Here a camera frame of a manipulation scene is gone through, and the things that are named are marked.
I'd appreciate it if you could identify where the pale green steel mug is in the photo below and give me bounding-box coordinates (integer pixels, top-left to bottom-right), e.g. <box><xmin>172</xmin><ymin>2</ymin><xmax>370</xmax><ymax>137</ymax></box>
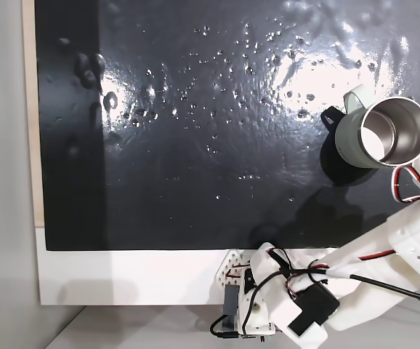
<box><xmin>334</xmin><ymin>84</ymin><xmax>420</xmax><ymax>177</ymax></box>

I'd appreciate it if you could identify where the black rounded box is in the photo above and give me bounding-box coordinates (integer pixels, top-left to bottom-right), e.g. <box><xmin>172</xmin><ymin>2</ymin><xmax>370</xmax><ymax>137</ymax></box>
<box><xmin>290</xmin><ymin>283</ymin><xmax>341</xmax><ymax>330</ymax></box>

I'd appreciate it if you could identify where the black mat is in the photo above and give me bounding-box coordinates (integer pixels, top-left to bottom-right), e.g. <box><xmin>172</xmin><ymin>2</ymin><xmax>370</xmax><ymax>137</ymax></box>
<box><xmin>33</xmin><ymin>0</ymin><xmax>420</xmax><ymax>252</ymax></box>

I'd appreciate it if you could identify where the red white black servo wire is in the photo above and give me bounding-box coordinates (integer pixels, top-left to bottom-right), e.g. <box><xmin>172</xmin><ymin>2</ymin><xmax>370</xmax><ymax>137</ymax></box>
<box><xmin>391</xmin><ymin>164</ymin><xmax>420</xmax><ymax>204</ymax></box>

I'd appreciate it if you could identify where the thick black cable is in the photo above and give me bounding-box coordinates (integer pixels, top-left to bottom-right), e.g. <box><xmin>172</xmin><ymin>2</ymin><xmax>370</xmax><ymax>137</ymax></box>
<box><xmin>241</xmin><ymin>267</ymin><xmax>420</xmax><ymax>310</ymax></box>

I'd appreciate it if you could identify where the thin black cable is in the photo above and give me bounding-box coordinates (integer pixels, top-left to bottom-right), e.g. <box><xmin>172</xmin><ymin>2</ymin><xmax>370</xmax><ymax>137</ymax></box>
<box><xmin>209</xmin><ymin>314</ymin><xmax>248</xmax><ymax>341</ymax></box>

